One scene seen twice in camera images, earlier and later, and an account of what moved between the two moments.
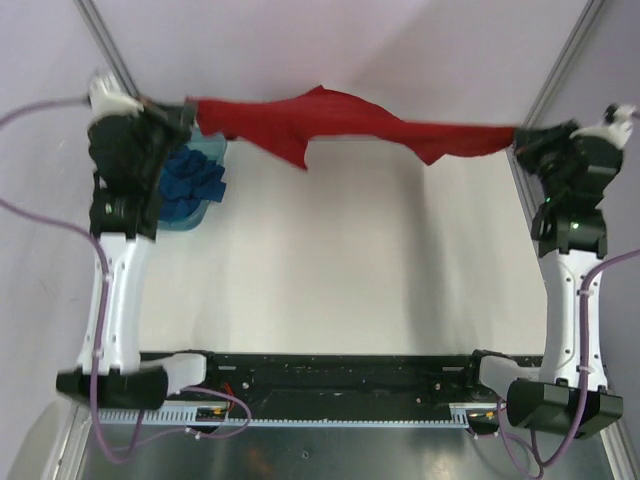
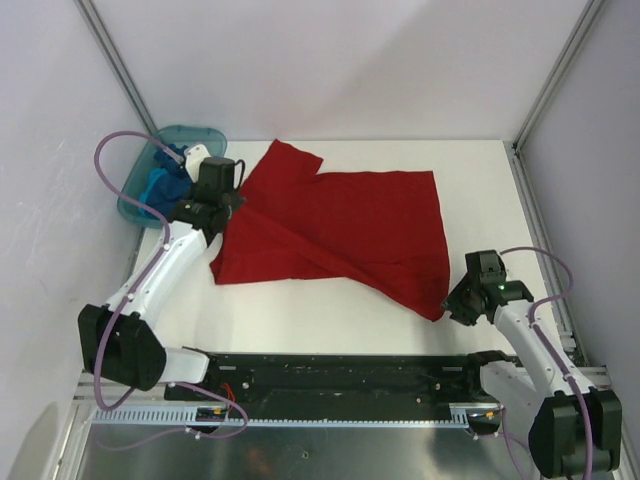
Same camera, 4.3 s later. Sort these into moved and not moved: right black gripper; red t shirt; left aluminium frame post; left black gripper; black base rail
Moved: red t shirt; left black gripper; right black gripper
Not moved: black base rail; left aluminium frame post
